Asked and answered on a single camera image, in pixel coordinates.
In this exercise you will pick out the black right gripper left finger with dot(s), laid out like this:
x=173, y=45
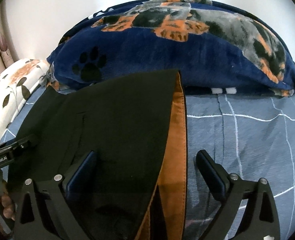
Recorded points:
x=43, y=211

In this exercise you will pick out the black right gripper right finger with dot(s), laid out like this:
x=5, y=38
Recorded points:
x=260, y=219

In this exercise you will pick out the black pants with orange lining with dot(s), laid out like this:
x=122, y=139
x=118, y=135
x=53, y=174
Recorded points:
x=135, y=184

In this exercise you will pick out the person's left hand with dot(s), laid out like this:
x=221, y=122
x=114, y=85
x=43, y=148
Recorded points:
x=9, y=210

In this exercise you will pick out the blue grid-pattern bed sheet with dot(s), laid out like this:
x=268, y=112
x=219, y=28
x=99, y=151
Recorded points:
x=252, y=136

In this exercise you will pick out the white floral pillow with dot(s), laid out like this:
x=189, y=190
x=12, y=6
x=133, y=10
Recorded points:
x=17, y=83

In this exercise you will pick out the navy dog-print fleece blanket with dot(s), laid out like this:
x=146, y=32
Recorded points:
x=217, y=48

